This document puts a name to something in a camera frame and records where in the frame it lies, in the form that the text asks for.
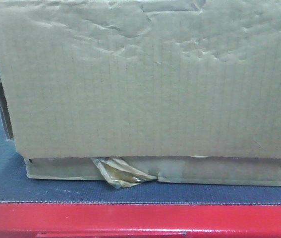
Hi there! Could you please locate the large plain cardboard box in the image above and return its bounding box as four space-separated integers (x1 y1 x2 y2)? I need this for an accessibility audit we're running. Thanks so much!
0 0 281 186

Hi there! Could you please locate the peeling brown packing tape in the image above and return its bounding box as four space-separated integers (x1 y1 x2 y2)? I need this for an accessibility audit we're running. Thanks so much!
91 157 158 189

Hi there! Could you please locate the red metal table edge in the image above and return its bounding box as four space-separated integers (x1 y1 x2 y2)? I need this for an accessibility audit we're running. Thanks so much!
0 203 281 238

